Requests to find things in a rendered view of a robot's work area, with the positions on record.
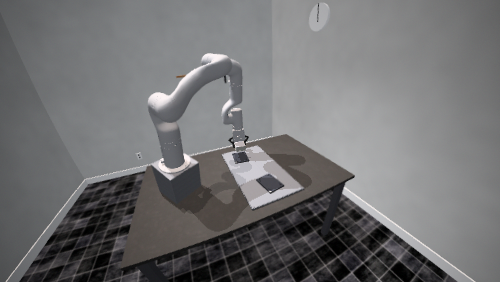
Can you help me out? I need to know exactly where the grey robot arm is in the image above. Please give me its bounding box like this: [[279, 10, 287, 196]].
[[148, 54, 243, 174]]

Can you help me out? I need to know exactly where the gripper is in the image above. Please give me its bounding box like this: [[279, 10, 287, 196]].
[[229, 129, 249, 149]]

